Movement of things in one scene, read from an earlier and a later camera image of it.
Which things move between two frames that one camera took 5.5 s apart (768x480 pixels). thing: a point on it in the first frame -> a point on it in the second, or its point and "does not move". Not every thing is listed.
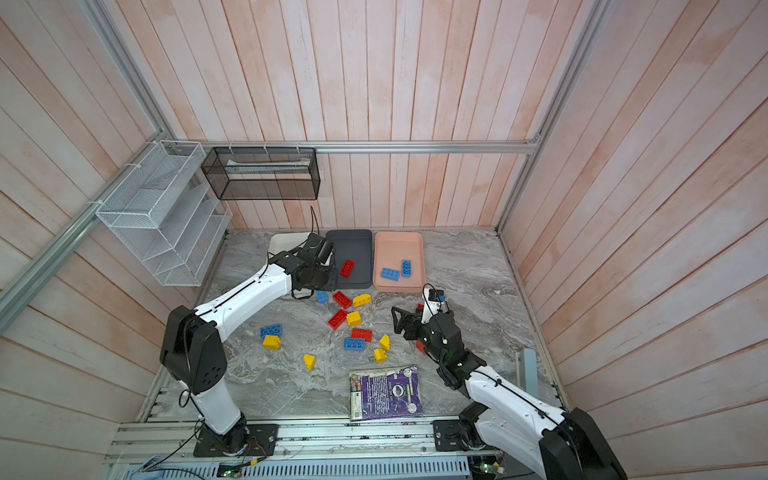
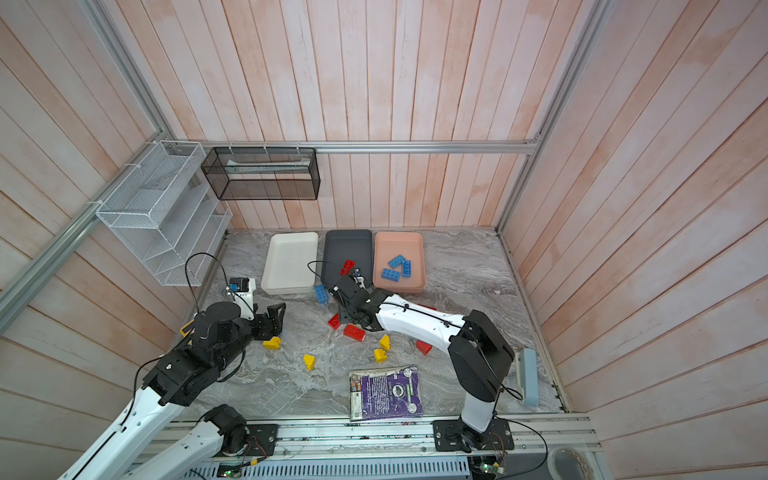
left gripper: (331, 281) -> (266, 331)
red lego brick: (347, 268) does not move
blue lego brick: (406, 268) does not move
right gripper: (399, 323) -> (344, 313)
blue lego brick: (390, 274) does not move
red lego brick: (337, 319) does not move
